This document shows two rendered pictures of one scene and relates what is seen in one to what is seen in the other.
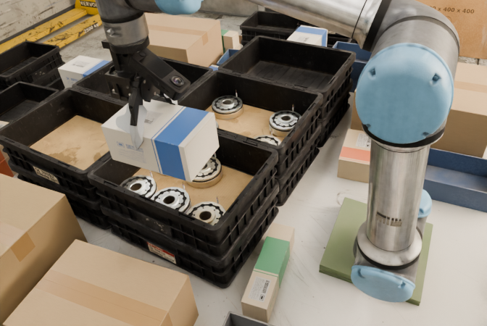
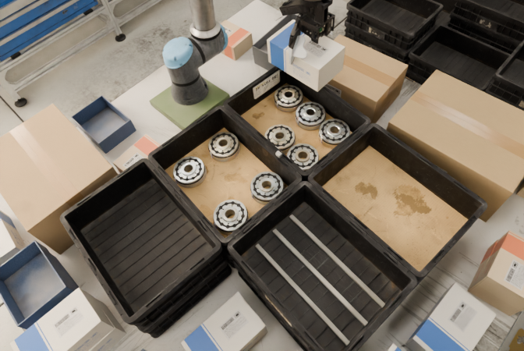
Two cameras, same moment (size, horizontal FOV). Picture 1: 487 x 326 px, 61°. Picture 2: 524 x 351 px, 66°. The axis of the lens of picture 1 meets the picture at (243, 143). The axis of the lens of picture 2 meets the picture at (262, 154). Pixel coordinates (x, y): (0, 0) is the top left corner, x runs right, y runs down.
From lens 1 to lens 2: 1.69 m
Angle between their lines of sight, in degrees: 84
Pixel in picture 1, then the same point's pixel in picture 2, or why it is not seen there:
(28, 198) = (418, 125)
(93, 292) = (360, 69)
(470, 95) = (38, 129)
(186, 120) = (286, 37)
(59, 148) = (417, 218)
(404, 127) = not seen: outside the picture
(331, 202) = not seen: hidden behind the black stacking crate
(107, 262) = (353, 82)
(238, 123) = (229, 195)
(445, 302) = not seen: hidden behind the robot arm
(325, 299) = (235, 86)
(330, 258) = (221, 95)
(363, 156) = (148, 146)
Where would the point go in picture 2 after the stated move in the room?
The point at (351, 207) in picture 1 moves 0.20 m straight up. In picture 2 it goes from (186, 120) to (173, 84)
